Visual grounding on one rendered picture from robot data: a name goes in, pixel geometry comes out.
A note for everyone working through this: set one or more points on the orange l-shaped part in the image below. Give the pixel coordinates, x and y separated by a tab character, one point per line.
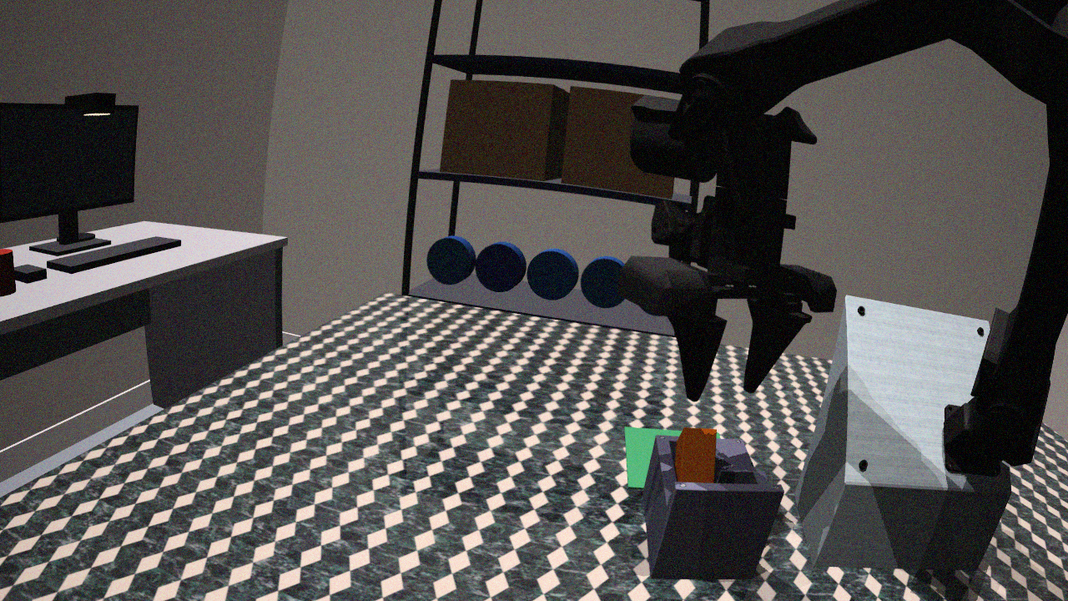
695	455

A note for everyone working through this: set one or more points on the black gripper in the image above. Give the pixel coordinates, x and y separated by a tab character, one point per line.
745	250

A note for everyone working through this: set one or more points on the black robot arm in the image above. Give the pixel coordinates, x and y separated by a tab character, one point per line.
719	126

